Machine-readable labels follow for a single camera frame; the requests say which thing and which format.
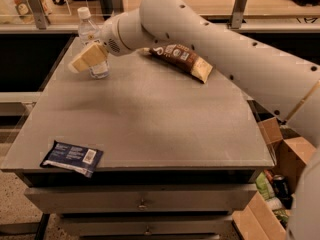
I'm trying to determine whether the right metal bracket post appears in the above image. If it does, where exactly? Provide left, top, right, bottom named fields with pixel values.
left=229, top=0, right=247, bottom=29

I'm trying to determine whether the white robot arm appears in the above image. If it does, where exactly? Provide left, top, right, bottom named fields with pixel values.
left=69, top=0, right=320, bottom=240

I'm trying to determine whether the lower grey drawer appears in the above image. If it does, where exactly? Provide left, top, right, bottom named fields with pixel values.
left=60, top=215, right=232, bottom=236

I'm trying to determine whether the blue snack packet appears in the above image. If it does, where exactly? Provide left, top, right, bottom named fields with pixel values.
left=40, top=141, right=103, bottom=178

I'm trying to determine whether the clear plastic tea bottle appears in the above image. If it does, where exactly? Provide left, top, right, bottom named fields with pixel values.
left=77, top=7, right=109, bottom=79

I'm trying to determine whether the dark soda can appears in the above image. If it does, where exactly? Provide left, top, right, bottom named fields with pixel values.
left=273, top=175, right=290, bottom=198

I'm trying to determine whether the brown yellow chip bag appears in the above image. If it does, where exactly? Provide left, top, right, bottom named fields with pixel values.
left=140, top=44, right=213, bottom=83

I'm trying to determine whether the open cardboard box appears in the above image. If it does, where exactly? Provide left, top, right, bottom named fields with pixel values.
left=233, top=117, right=315, bottom=240

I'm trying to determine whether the green leafy packet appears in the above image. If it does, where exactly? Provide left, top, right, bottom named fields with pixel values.
left=273, top=209, right=289, bottom=228

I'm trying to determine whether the left metal bracket post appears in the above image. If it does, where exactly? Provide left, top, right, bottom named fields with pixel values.
left=28, top=0, right=49, bottom=30

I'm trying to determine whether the upper grey drawer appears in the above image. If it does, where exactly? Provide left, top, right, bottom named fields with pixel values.
left=25, top=184, right=256, bottom=214

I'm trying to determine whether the green snack bag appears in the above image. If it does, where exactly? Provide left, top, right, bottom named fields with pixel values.
left=255, top=172, right=275, bottom=200

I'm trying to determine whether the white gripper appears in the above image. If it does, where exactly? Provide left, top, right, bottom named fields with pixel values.
left=68, top=15, right=132, bottom=73

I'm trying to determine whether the white printed plastic bag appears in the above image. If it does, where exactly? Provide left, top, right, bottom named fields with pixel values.
left=0, top=0, right=53, bottom=25

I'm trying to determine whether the grey drawer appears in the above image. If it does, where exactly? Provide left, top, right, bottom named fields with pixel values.
left=25, top=184, right=256, bottom=214
left=60, top=215, right=232, bottom=236

